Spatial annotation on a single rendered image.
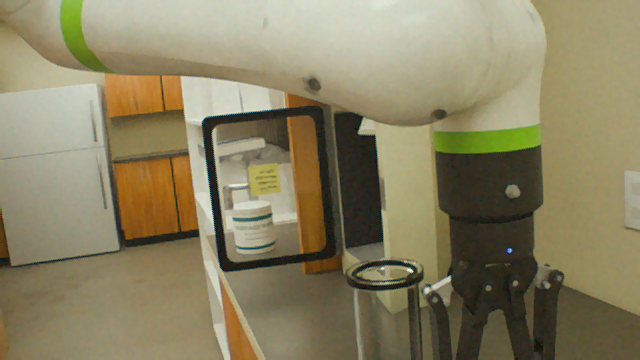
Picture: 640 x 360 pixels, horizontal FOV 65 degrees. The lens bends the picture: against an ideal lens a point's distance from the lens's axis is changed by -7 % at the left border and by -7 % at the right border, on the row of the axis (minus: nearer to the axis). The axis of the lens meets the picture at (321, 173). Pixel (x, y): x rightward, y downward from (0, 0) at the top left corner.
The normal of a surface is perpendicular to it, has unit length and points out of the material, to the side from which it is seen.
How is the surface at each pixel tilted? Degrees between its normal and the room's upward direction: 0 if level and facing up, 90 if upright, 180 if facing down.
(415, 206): 90
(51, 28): 102
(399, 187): 90
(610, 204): 90
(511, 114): 93
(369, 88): 122
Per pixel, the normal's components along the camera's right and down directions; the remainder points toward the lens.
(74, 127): 0.30, 0.11
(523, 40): 0.74, 0.05
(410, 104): -0.04, 0.81
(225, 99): -0.11, 0.20
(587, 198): -0.95, 0.13
